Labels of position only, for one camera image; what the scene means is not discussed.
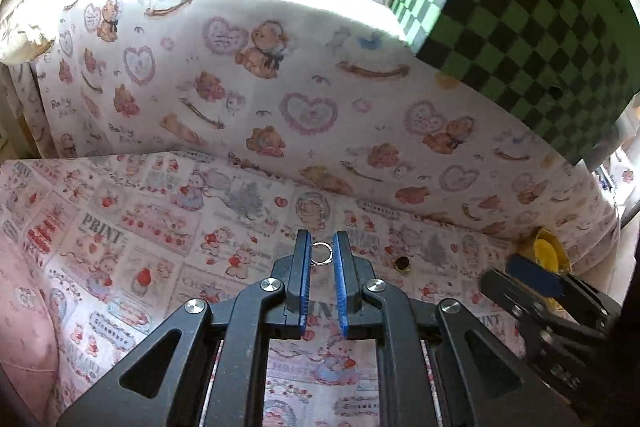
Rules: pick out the pink printed cloth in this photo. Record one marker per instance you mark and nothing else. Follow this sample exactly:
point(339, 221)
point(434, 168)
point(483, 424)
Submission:
point(25, 317)

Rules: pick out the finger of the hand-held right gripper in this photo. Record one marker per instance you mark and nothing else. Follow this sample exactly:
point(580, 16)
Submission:
point(535, 279)
point(505, 289)

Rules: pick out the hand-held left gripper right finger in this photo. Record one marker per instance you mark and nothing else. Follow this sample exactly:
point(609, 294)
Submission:
point(342, 287)

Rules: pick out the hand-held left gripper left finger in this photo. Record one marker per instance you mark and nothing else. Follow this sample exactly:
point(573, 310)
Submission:
point(302, 287)

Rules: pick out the green checkered box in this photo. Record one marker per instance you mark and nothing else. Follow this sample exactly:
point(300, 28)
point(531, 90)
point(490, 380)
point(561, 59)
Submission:
point(525, 32)

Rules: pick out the bear print cloth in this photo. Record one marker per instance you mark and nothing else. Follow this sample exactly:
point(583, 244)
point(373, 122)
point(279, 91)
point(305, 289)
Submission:
point(300, 57)

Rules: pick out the yellow cup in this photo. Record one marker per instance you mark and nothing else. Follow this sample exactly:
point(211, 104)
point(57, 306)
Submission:
point(564, 257)

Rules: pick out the strawberry print cloth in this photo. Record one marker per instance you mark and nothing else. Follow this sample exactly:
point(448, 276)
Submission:
point(150, 232)

